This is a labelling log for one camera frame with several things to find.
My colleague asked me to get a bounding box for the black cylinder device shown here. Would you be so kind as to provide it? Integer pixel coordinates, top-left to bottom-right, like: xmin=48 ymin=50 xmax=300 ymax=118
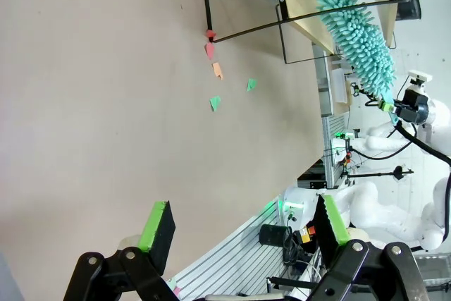
xmin=259 ymin=223 xmax=293 ymax=247

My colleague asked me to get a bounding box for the red yellow emergency stop button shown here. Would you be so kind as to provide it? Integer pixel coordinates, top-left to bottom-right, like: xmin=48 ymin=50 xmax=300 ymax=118
xmin=297 ymin=225 xmax=318 ymax=245

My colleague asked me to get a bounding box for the black boom stand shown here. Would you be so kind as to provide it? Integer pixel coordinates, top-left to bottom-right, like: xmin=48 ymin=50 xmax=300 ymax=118
xmin=347 ymin=165 xmax=415 ymax=182

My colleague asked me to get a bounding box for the black mesh pen holder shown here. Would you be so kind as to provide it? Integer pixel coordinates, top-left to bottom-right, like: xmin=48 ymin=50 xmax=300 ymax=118
xmin=394 ymin=0 xmax=422 ymax=22

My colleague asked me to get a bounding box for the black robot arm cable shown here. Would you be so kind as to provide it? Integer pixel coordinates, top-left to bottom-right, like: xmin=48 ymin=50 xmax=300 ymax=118
xmin=397 ymin=121 xmax=451 ymax=167

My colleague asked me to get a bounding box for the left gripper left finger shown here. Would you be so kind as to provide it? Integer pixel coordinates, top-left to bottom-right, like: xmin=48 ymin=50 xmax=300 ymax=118
xmin=63 ymin=200 xmax=177 ymax=301

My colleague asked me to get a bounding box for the teal microfiber duster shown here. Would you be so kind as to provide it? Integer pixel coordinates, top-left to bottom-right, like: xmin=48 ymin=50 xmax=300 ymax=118
xmin=315 ymin=0 xmax=401 ymax=128

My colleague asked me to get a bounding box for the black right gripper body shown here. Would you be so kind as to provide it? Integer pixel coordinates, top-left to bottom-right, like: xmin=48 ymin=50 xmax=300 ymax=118
xmin=394 ymin=88 xmax=429 ymax=126

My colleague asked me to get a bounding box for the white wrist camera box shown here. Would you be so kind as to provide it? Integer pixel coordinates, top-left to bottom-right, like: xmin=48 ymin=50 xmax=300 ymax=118
xmin=404 ymin=71 xmax=434 ymax=92

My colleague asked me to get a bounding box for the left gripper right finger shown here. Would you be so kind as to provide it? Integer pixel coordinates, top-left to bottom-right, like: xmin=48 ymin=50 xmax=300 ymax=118
xmin=309 ymin=193 xmax=433 ymax=301

